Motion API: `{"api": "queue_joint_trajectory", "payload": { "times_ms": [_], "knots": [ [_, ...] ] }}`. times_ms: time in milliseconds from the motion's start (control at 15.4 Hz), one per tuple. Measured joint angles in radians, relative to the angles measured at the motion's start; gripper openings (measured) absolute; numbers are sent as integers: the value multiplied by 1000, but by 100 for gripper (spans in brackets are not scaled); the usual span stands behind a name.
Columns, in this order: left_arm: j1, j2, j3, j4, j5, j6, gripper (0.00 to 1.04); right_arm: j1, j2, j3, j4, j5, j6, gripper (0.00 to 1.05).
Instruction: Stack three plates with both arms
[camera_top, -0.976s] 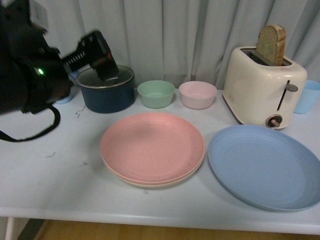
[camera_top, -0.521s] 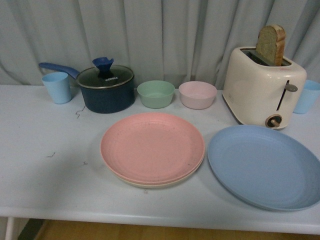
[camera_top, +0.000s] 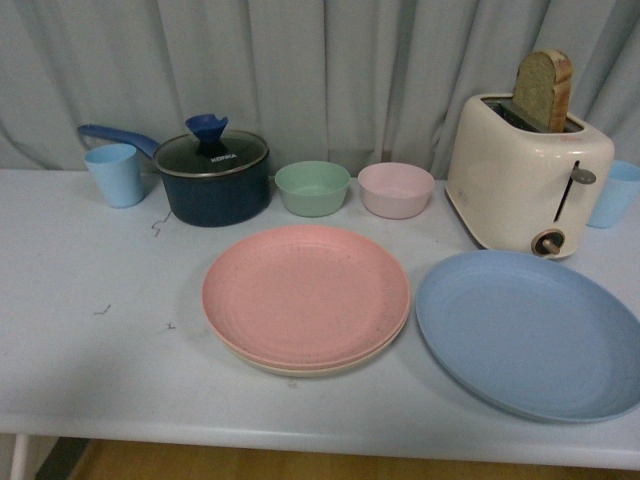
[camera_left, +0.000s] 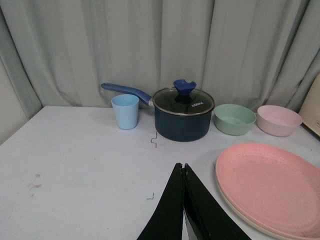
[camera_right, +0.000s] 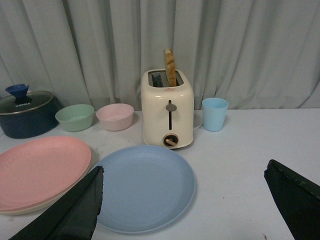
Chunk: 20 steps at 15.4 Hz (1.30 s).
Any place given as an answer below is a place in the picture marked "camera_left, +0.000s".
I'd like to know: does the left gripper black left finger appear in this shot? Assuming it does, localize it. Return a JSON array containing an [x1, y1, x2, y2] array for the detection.
[[138, 163, 185, 240]]

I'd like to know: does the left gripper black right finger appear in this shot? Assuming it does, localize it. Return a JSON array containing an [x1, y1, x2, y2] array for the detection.
[[183, 164, 250, 240]]

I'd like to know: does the pink plate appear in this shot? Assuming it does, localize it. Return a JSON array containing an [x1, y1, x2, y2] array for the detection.
[[215, 142, 320, 233]]

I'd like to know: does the cream plate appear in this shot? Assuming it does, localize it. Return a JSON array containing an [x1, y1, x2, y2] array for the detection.
[[213, 162, 320, 240]]

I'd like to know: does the dark blue saucepan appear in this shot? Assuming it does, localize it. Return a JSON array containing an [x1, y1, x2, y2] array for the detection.
[[101, 83, 214, 142]]

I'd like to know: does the green bowl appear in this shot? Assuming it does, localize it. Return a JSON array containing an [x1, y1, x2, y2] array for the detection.
[[213, 104, 257, 136]]

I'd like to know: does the pink bowl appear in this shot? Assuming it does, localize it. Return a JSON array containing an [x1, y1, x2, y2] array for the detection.
[[257, 105, 303, 137]]

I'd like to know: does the light blue cup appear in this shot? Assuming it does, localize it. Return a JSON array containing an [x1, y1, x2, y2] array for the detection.
[[111, 94, 139, 130]]

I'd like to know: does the glass pot lid, blue knob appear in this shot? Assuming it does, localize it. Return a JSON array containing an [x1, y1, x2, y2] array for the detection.
[[152, 79, 215, 116]]

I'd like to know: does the cream toaster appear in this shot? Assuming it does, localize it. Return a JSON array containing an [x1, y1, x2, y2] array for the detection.
[[299, 74, 320, 136]]

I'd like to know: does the grey curtain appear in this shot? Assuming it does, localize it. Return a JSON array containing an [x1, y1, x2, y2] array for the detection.
[[0, 0, 320, 142]]

